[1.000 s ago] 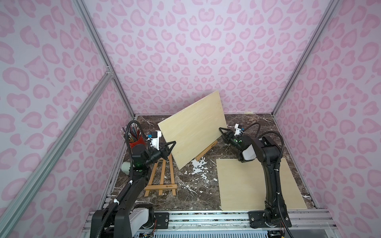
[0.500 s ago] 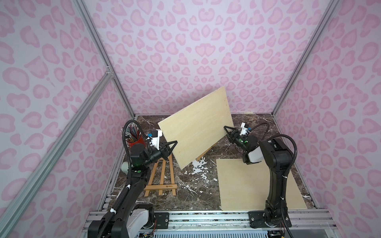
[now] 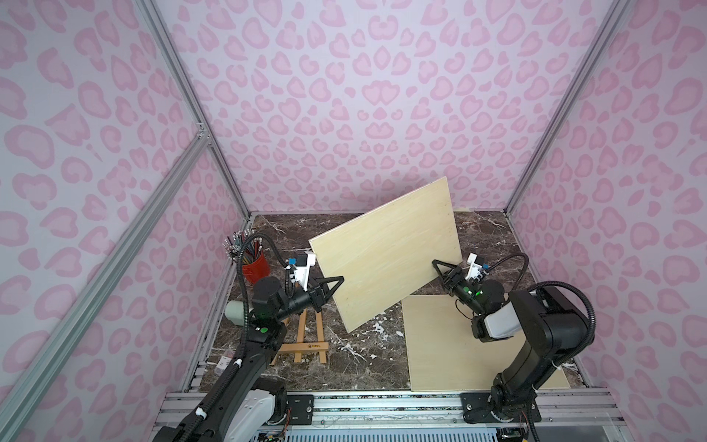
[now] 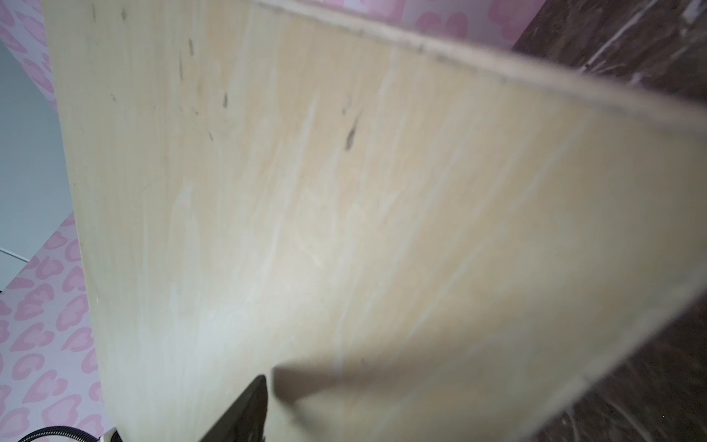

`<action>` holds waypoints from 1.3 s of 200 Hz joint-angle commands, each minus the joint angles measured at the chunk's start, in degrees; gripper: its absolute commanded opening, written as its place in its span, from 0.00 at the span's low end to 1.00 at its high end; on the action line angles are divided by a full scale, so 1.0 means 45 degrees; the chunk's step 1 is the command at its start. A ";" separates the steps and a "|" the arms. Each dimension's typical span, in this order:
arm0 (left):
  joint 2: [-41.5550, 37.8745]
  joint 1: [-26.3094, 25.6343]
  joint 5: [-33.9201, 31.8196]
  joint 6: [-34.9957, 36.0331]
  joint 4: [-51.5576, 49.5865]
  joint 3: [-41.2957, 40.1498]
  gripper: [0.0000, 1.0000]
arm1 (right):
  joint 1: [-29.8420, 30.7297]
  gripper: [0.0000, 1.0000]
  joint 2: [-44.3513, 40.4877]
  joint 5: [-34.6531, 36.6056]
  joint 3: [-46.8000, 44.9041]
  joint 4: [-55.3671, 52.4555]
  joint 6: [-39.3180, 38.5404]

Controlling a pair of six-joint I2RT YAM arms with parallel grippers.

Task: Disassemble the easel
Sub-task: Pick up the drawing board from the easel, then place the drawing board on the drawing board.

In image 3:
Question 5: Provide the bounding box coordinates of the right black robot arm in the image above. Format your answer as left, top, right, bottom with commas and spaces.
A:
432, 252, 597, 428

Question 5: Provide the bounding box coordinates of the wooden easel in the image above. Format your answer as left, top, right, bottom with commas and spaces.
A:
271, 309, 331, 366

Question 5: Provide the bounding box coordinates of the bunch of coloured pencils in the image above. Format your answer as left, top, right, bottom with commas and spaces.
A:
222, 229, 263, 265

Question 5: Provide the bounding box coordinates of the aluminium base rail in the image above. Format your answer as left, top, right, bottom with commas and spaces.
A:
151, 388, 633, 441

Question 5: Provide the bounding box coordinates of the red pencil bucket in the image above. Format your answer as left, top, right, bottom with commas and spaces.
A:
242, 253, 271, 285

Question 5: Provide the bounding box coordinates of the plywood board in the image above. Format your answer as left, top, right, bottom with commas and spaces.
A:
309, 178, 462, 333
400, 294, 571, 393

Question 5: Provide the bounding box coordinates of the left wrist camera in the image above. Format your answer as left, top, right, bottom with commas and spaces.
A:
287, 250, 317, 291

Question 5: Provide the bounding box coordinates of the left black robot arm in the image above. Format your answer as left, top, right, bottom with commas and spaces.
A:
154, 232, 344, 441

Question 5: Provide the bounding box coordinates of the small pink packet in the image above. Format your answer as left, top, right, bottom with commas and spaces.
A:
215, 355, 232, 373

